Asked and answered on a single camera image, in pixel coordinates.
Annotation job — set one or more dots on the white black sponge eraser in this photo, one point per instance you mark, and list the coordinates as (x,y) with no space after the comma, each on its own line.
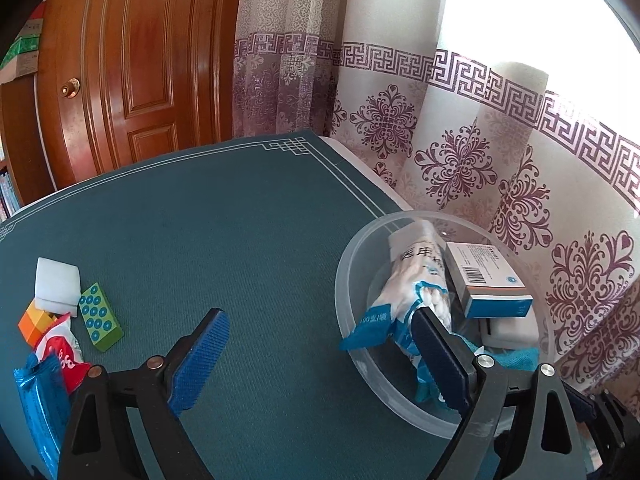
(57,287)

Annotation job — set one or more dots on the dark blue snack packet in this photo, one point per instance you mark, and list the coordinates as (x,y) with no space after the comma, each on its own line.
(46,406)

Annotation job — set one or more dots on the patterned curtain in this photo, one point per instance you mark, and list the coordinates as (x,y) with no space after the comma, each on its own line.
(521,116)

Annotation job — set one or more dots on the red balloon glue packet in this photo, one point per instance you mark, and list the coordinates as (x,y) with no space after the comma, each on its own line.
(59,341)

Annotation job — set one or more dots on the cotton swab bag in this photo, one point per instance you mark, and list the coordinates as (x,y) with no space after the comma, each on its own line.
(417,280)

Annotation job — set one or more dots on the white blue medicine box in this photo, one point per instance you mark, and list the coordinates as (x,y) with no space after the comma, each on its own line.
(486,285)

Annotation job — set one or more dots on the wooden bookshelf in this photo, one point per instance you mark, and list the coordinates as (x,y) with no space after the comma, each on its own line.
(24,157)

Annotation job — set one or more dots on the blue woven cloth pouch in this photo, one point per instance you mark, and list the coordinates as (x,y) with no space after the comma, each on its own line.
(520,359)

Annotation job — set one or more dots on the orange yellow toy brick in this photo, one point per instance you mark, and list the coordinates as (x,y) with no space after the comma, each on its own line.
(34,323)

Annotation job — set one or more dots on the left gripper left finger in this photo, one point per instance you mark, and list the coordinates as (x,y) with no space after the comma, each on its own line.
(99,443)

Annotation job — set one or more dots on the green dotted block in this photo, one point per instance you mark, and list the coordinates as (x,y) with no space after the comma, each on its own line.
(99,319)

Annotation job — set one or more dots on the clear plastic bowl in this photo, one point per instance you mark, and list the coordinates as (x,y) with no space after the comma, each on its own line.
(361,274)

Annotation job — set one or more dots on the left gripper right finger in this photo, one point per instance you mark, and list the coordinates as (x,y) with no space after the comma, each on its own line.
(543,441)

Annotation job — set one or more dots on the wooden door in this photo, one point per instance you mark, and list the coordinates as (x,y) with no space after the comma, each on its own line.
(156,78)

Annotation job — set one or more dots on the stacked boxes on shelf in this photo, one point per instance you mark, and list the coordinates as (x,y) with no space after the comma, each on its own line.
(22,58)

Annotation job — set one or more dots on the brass door knob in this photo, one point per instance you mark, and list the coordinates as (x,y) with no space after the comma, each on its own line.
(70,88)

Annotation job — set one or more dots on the white rectangular sponge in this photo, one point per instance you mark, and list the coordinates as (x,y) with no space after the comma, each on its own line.
(509,333)

